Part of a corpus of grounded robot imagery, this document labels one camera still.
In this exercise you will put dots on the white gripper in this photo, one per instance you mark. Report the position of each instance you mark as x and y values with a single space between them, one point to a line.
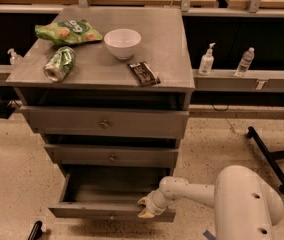
156 204

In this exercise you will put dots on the grey bottom drawer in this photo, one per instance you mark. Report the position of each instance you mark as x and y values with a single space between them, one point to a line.
106 192

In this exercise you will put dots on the grey drawer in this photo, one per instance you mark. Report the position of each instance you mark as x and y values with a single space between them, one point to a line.
106 122
67 154
106 192

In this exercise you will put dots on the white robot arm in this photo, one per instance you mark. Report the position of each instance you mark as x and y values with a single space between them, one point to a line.
245 206

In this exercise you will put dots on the grey middle drawer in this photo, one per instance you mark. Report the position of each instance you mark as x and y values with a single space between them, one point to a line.
67 154

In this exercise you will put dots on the grey drawer cabinet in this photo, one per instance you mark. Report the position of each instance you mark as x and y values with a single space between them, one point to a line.
100 80

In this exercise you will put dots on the grey top drawer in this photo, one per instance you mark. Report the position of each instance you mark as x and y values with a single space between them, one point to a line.
106 122

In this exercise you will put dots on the blue floor tape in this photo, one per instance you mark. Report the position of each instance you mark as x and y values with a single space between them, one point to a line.
209 235

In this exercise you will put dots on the black object on floor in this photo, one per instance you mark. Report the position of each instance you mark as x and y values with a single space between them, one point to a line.
36 231

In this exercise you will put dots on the dark snack bar wrapper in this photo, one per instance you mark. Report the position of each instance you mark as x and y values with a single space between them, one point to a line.
144 74

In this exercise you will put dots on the black stand base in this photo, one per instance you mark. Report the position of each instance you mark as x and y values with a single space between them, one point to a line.
271 157

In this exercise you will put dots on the white pump sanitizer bottle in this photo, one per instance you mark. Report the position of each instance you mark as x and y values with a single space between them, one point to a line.
207 61

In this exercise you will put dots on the green soda can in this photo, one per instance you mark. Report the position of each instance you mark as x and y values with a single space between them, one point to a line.
60 64

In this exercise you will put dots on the white bowl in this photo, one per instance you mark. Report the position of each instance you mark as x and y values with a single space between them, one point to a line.
122 43

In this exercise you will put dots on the black floor box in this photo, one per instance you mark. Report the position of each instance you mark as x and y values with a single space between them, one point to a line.
6 109

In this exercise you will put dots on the clear water bottle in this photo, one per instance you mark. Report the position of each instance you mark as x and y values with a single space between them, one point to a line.
245 62

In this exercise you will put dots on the green chip bag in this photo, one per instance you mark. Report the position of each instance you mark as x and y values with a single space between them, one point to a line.
70 32

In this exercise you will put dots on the small clear pump bottle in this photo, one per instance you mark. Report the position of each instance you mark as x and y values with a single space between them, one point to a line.
15 58

